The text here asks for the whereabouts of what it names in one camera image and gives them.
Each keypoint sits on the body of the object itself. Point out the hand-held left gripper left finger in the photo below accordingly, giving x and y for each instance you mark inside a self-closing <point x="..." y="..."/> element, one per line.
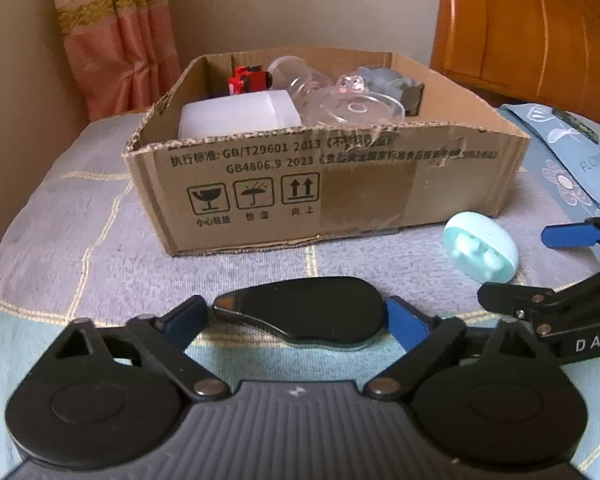
<point x="185" y="317"/>

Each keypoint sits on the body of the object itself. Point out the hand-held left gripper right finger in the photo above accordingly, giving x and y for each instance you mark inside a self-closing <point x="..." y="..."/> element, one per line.
<point x="410" y="322"/>

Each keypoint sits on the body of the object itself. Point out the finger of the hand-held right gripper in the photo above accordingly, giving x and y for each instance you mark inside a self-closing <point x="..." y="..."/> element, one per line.
<point x="510" y="297"/>
<point x="570" y="235"/>

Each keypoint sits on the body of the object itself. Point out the teal egg-shaped massager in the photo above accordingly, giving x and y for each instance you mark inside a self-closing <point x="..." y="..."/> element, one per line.
<point x="490" y="240"/>

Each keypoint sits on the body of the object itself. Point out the black oval object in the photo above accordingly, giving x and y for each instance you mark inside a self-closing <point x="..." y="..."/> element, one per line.
<point x="305" y="310"/>

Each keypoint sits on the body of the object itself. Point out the cardboard box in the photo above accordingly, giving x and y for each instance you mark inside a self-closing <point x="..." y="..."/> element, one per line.
<point x="370" y="195"/>

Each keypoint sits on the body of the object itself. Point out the frosted white plastic container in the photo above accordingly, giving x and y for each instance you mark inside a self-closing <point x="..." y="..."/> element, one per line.
<point x="235" y="115"/>

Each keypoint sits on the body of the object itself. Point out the red toy train block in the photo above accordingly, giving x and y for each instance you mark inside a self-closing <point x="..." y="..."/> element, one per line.
<point x="247" y="80"/>

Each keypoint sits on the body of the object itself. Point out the grey cat toy figure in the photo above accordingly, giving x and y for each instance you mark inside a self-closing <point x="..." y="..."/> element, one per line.
<point x="380" y="77"/>

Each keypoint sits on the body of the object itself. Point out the clear crystal ornament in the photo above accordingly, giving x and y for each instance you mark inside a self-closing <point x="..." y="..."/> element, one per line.
<point x="351" y="82"/>

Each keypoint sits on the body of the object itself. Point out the clear plastic jar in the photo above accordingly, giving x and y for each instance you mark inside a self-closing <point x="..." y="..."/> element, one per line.
<point x="292" y="72"/>

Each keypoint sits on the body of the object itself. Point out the blue floral pillow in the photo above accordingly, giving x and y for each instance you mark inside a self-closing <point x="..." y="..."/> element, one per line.
<point x="565" y="160"/>

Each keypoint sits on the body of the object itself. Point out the wooden headboard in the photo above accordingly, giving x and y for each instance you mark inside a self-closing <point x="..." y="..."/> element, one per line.
<point x="530" y="25"/>

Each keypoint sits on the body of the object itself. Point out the clear plastic lid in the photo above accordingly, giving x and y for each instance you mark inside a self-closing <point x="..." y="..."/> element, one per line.
<point x="360" y="107"/>

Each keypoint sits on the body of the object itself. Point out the pink curtain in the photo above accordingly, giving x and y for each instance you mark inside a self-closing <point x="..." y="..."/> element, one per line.
<point x="115" y="35"/>

